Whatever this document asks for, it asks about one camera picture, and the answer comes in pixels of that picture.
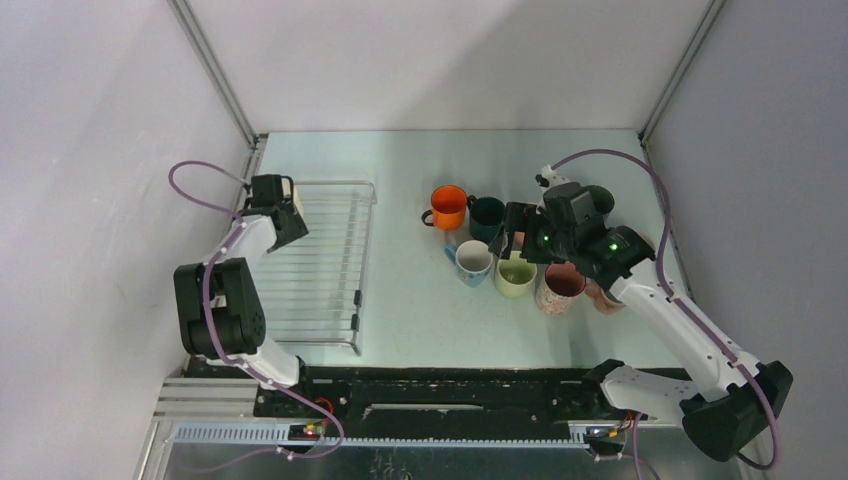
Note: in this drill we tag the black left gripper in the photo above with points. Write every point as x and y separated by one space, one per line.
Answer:
297 228

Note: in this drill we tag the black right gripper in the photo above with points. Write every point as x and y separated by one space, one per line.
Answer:
519 217

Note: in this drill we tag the light blue mug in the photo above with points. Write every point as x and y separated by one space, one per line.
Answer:
472 260

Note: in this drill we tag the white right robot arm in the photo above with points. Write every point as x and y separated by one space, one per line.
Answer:
730 396

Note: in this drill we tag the pink mug white inside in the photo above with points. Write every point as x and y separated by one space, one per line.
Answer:
519 239

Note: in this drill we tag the salmon pink pitcher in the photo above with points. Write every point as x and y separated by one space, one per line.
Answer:
602 303

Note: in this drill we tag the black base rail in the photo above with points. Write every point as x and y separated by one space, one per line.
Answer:
407 404

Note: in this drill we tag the metal wire dish rack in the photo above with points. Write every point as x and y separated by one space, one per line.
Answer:
312 290

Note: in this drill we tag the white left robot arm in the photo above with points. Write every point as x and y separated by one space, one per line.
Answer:
220 315

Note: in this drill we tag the light green mug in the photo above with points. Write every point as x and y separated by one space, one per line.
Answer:
514 276

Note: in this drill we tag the pink patterned mug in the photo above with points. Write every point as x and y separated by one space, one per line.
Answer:
558 288

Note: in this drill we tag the dark teal mug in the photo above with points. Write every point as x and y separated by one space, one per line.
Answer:
485 217

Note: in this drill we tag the orange mug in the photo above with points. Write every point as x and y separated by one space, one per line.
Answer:
448 205

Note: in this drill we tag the dark grey mug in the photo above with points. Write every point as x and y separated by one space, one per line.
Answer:
602 198

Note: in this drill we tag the cream mug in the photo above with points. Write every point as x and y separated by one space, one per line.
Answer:
296 200

